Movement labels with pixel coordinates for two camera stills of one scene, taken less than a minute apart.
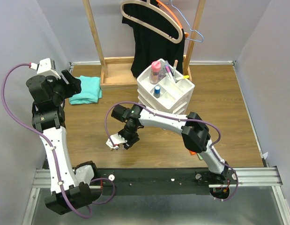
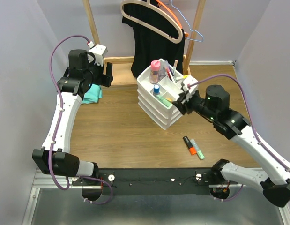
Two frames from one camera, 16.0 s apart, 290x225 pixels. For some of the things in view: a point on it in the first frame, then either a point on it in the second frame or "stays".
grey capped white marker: (173, 75) to (174, 69)
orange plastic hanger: (186, 33) stays
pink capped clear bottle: (154, 74) stays
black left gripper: (72, 87) to (104, 79)
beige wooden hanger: (148, 2) stays
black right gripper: (130, 141) to (181, 107)
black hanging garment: (148, 48) stays
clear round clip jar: (162, 73) stays
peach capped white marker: (175, 66) stays
